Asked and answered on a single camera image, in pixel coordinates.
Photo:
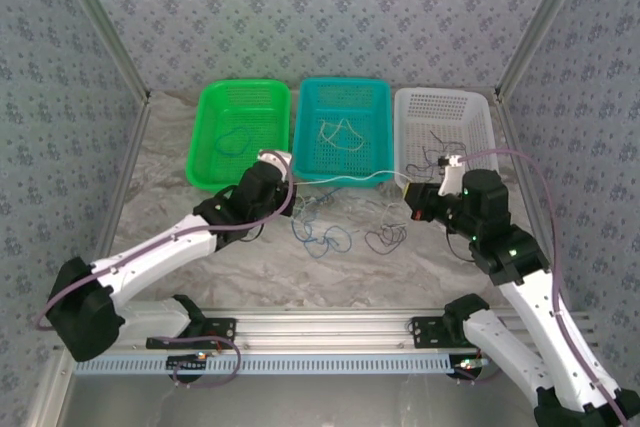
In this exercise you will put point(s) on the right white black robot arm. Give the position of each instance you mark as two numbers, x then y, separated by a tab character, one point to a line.
530	317

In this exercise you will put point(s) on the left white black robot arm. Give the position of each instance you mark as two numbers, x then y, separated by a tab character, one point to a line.
150	257

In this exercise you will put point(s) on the white plastic basket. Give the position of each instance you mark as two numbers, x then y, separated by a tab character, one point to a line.
445	107

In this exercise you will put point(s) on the green plastic basket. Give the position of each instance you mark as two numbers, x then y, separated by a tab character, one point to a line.
235	107

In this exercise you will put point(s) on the teal plastic basket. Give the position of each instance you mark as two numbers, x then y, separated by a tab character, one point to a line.
340	102

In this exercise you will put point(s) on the right small controller board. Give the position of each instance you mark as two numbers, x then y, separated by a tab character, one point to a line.
467	364

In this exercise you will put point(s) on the small controller board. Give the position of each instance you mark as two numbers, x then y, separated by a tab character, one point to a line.
187	363
467	364

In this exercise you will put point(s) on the left small controller board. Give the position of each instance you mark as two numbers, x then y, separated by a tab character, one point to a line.
187	363

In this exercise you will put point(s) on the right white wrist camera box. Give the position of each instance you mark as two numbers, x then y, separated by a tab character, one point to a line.
450	177

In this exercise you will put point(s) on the aluminium side rail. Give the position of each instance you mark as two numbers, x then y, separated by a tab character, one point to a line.
120	197
506	122

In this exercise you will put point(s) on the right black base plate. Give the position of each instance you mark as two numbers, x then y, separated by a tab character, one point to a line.
425	332

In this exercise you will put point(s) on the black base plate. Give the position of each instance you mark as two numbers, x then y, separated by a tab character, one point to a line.
425	332
225	329

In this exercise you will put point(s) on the aluminium mounting rail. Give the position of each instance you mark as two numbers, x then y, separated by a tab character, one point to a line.
320	327

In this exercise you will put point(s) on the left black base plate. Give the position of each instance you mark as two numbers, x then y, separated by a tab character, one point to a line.
225	329

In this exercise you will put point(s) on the aluminium frame post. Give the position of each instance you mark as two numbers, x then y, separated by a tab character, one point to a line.
541	22
103	22

